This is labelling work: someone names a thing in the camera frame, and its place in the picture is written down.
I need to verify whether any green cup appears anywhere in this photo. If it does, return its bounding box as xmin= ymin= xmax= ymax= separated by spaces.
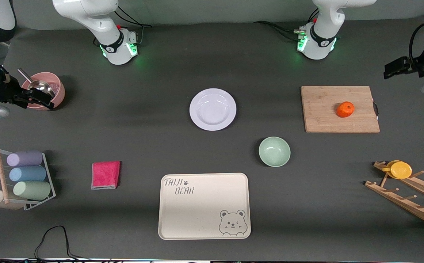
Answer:
xmin=13 ymin=181 xmax=51 ymax=201

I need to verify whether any white round plate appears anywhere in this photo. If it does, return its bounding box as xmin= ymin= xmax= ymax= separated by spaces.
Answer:
xmin=189 ymin=88 xmax=237 ymax=131

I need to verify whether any yellow mug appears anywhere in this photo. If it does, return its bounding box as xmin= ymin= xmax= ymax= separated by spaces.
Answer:
xmin=382 ymin=160 xmax=413 ymax=179

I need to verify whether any black left arm base cable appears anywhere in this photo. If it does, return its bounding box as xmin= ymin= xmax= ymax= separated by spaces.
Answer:
xmin=253 ymin=8 xmax=320 ymax=43

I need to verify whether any pink bowl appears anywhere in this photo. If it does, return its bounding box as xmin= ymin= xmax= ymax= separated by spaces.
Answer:
xmin=21 ymin=72 xmax=66 ymax=111

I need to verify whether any white wire cup rack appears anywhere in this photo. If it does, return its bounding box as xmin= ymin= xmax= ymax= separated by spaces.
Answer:
xmin=0 ymin=150 xmax=56 ymax=211

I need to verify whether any wooden peg mug rack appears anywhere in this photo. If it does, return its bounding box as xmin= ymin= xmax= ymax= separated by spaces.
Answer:
xmin=364 ymin=161 xmax=424 ymax=230

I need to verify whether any black right arm base cable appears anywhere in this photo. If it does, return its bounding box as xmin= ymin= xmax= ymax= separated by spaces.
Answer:
xmin=114 ymin=5 xmax=152 ymax=47

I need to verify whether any black table edge cable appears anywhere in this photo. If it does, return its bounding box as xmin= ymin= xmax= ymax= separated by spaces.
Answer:
xmin=0 ymin=225 xmax=88 ymax=263

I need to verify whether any purple cup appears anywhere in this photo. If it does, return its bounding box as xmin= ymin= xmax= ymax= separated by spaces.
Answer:
xmin=7 ymin=150 xmax=43 ymax=167

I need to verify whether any black arm base cable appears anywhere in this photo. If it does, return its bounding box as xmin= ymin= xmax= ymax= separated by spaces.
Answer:
xmin=114 ymin=5 xmax=152 ymax=47
xmin=253 ymin=8 xmax=320 ymax=43

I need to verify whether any wooden cutting board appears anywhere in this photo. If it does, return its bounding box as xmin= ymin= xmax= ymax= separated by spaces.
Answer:
xmin=301 ymin=86 xmax=381 ymax=133

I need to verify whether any wooden rack dowel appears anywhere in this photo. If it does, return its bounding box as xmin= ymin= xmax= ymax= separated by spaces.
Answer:
xmin=0 ymin=147 xmax=10 ymax=204

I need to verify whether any pink folded cloth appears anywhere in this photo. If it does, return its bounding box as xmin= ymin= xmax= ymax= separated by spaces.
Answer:
xmin=91 ymin=161 xmax=121 ymax=190

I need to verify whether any cream bear print tray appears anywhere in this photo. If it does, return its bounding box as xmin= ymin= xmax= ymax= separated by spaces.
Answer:
xmin=158 ymin=173 xmax=251 ymax=240

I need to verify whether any orange fruit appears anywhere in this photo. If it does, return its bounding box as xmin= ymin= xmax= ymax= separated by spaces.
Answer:
xmin=336 ymin=101 xmax=355 ymax=118

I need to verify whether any blue cup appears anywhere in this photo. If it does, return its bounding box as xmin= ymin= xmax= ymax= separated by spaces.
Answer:
xmin=9 ymin=166 xmax=47 ymax=182

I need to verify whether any light green bowl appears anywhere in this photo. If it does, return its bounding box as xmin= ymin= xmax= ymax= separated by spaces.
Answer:
xmin=259 ymin=137 xmax=291 ymax=167

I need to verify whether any metal scoop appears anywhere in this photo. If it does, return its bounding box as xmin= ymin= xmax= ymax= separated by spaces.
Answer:
xmin=18 ymin=68 xmax=56 ymax=100

